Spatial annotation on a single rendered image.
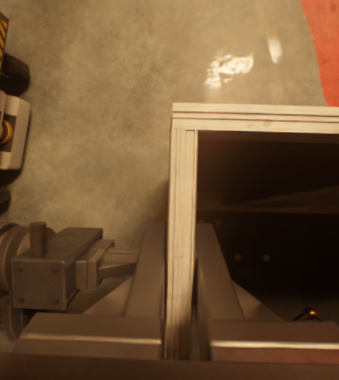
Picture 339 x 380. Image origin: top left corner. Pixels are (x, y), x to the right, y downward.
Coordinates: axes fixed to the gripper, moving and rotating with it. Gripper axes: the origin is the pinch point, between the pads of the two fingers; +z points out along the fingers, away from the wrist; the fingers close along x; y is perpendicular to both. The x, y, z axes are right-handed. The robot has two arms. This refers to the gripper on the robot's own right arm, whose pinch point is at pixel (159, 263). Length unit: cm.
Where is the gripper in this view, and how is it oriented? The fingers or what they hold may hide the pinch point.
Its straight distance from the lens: 31.4
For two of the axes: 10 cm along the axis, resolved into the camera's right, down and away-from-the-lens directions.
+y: 0.2, -10.0, -0.9
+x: 0.2, -0.9, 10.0
